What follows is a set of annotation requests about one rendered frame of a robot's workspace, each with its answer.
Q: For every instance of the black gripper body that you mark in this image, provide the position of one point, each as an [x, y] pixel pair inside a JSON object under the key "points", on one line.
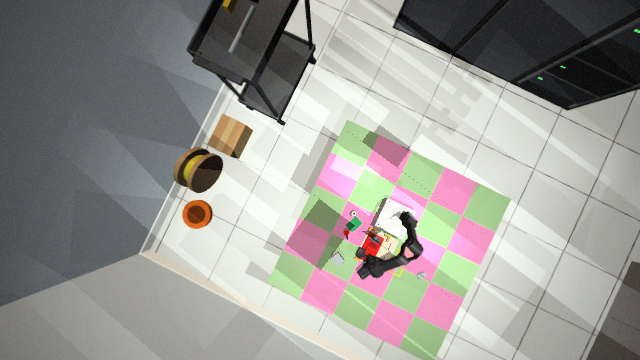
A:
{"points": [[361, 254]]}

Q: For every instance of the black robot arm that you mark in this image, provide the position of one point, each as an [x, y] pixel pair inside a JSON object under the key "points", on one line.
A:
{"points": [[376, 269]]}

